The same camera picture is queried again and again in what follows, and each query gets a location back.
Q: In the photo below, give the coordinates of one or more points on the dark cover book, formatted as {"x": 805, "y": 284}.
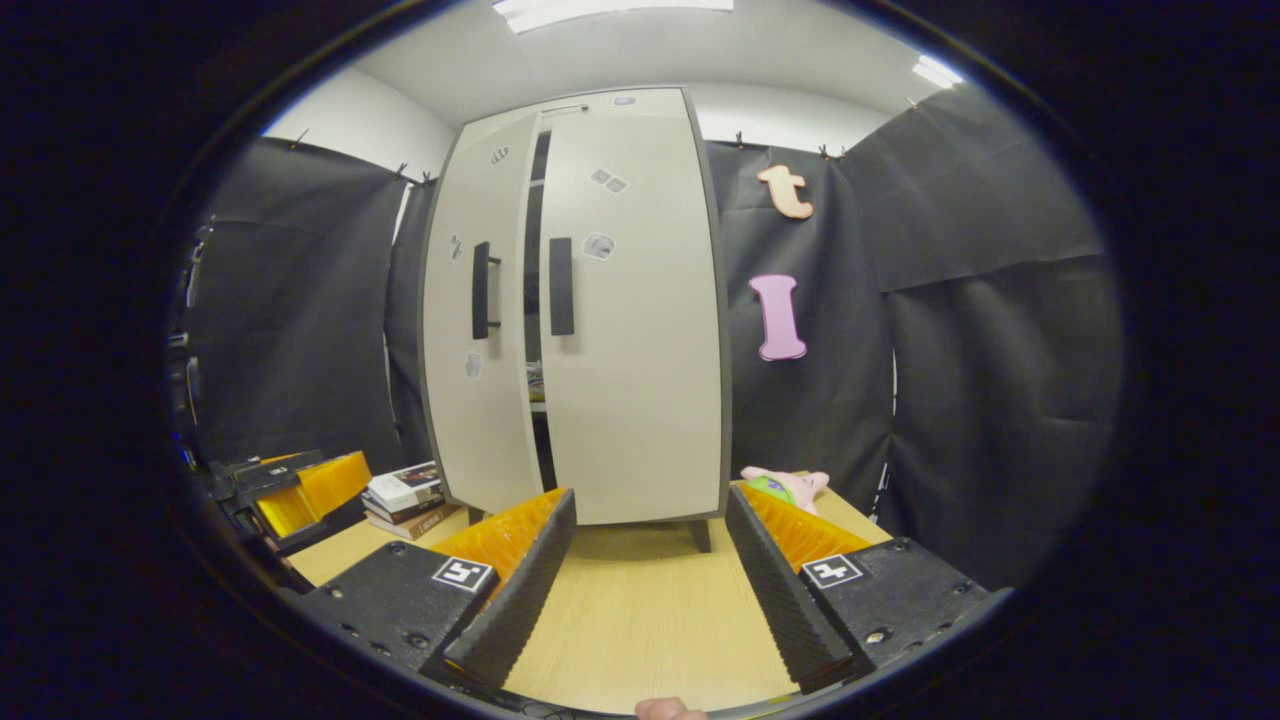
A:
{"x": 400, "y": 510}

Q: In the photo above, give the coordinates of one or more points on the long ceiling light panel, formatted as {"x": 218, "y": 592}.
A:
{"x": 610, "y": 12}

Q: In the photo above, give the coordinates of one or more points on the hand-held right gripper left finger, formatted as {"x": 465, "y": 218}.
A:
{"x": 510, "y": 605}

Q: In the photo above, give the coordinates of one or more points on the small ceiling light panel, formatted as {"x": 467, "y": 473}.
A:
{"x": 937, "y": 72}

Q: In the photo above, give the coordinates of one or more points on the brown cover book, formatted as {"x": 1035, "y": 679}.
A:
{"x": 420, "y": 523}

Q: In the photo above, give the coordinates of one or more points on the pink plush toy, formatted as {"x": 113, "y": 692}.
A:
{"x": 795, "y": 487}

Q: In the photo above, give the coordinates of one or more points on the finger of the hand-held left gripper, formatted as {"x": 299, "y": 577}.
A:
{"x": 235, "y": 466}
{"x": 315, "y": 490}

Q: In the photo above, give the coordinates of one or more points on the white grey shoe cabinet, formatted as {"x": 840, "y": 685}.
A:
{"x": 660, "y": 102}

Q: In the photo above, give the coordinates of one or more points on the white shoe cabinet door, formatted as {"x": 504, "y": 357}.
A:
{"x": 475, "y": 420}
{"x": 640, "y": 380}

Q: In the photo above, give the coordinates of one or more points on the white cover book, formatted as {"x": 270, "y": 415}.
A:
{"x": 405, "y": 485}

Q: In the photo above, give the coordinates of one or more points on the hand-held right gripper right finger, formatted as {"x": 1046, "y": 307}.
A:
{"x": 785, "y": 600}

